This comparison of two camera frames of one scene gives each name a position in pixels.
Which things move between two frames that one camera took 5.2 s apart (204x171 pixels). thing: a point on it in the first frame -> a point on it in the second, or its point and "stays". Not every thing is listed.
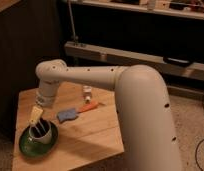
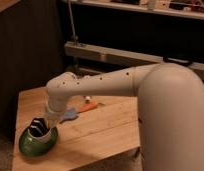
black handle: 177,61 stays
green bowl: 35,149 stays
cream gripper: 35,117 -> 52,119
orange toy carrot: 89,106 stays
